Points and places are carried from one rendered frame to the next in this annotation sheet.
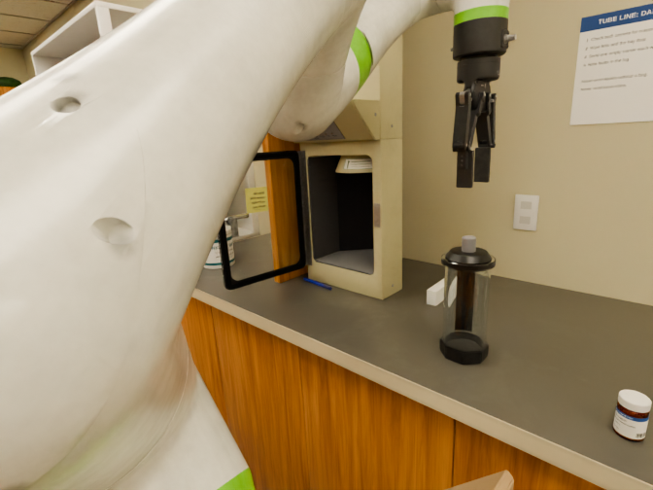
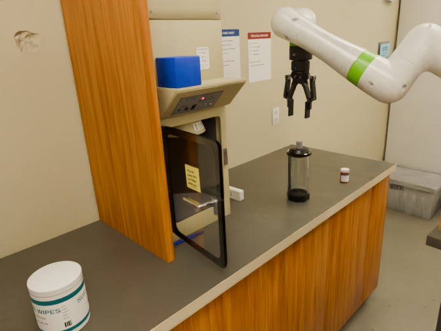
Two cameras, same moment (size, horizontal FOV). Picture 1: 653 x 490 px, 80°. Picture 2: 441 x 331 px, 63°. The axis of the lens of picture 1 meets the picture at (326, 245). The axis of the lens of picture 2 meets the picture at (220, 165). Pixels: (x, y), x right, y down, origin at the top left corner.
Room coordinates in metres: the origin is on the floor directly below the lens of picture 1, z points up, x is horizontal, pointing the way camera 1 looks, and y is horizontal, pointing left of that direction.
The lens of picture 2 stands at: (1.05, 1.22, 1.63)
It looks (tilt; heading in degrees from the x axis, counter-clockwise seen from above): 19 degrees down; 273
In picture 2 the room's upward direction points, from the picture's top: 3 degrees counter-clockwise
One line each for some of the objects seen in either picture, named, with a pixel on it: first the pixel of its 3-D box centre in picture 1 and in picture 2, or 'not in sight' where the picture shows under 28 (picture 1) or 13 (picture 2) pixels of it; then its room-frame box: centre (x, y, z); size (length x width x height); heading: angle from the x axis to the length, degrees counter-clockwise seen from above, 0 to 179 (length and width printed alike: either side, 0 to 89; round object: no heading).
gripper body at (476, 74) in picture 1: (477, 86); (300, 72); (0.78, -0.30, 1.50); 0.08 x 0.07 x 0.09; 137
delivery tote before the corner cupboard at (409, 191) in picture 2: not in sight; (407, 190); (-0.62, -2.06, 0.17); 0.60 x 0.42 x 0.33; 135
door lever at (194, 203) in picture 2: not in sight; (197, 201); (1.17, 0.27, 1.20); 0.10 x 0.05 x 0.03; 129
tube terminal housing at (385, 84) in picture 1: (362, 166); (174, 129); (1.29, -0.13, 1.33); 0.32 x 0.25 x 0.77; 47
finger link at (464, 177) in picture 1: (464, 169); (307, 109); (0.75, -0.27, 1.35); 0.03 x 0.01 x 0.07; 47
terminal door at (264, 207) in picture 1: (262, 218); (193, 194); (1.19, 0.19, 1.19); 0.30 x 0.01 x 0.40; 129
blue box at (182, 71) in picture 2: not in sight; (178, 71); (1.22, 0.07, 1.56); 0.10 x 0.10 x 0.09; 47
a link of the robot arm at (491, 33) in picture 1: (481, 42); (301, 53); (0.77, -0.30, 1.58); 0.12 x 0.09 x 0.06; 47
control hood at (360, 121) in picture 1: (322, 123); (203, 97); (1.15, -0.01, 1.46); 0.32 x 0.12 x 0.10; 47
